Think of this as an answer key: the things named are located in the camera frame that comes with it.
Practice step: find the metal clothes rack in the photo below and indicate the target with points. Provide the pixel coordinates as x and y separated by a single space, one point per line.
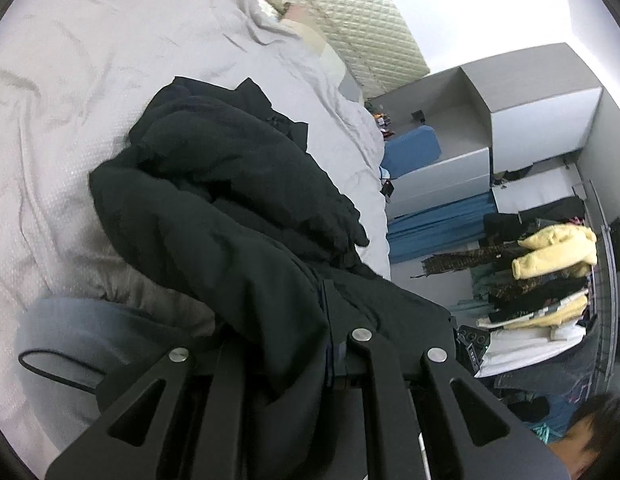
607 260

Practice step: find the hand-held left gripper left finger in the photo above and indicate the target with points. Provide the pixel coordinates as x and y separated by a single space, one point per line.
139 410

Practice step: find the grey bed cover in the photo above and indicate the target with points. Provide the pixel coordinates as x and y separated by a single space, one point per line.
64 110

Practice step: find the cream quilted headboard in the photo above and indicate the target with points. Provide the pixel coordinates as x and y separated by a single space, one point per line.
350 25

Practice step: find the grey patchwork pillow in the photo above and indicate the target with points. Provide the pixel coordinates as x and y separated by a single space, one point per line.
325 55

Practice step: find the black puffer jacket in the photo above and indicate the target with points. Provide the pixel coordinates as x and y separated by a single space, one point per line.
229 210

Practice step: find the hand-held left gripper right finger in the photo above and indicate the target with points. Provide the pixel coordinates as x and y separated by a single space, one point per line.
390 410

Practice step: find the black device on chair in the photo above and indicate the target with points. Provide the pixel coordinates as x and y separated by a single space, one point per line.
388 189

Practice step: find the white and grey wardrobe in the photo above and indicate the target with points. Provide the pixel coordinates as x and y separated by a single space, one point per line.
535 110

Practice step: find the row of hanging clothes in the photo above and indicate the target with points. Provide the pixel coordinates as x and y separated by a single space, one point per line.
520 290

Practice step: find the person's head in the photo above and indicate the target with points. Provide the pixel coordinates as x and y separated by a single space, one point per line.
590 440

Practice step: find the stack of white folded cloths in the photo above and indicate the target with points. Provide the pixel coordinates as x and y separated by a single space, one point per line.
530 352

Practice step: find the blue curtain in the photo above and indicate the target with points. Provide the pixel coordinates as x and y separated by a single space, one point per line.
440 225

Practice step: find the yellow fleece jacket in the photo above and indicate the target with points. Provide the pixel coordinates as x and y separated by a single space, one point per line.
555 252

